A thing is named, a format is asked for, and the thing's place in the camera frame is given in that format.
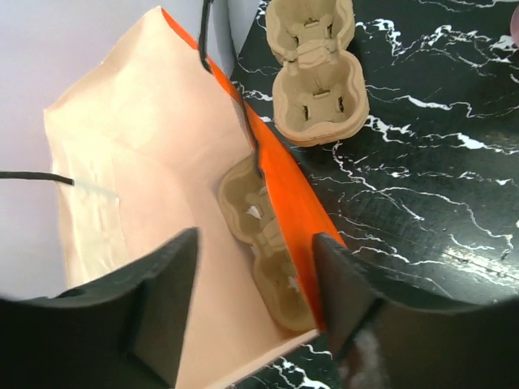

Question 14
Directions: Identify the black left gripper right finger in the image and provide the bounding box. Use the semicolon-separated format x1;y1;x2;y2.
312;233;518;388

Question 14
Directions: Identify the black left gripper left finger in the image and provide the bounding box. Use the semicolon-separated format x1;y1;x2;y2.
1;228;199;388

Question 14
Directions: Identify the brown pulp cup carrier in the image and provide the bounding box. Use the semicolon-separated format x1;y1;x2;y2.
218;156;315;332

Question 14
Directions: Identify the orange paper bag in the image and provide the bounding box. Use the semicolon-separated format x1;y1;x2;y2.
0;0;348;389

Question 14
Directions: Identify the stack of pulp carriers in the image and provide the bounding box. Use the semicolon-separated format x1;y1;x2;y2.
265;0;369;147

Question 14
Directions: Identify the pink straw holder cup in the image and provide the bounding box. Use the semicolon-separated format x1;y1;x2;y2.
510;6;519;46

